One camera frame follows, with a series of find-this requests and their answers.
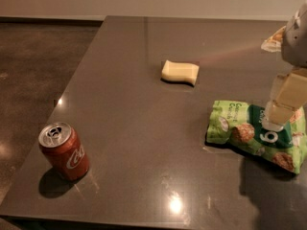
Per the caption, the green rice chip bag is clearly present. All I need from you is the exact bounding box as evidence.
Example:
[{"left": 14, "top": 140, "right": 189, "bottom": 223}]
[{"left": 206, "top": 101, "right": 307, "bottom": 174}]

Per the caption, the crumpled snack wrapper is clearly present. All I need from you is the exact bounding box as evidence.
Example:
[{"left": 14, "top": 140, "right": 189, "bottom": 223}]
[{"left": 261, "top": 26, "right": 286, "bottom": 53}]

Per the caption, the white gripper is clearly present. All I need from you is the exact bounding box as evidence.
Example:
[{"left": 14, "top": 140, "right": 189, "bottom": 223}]
[{"left": 262, "top": 1, "right": 307, "bottom": 132}]

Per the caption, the red coke can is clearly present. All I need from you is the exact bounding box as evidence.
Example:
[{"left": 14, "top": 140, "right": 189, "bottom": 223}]
[{"left": 38, "top": 122, "right": 89, "bottom": 181}]

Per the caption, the yellow sponge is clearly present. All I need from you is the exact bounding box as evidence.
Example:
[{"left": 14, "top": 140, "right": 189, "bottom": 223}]
[{"left": 161, "top": 60, "right": 200, "bottom": 85}]

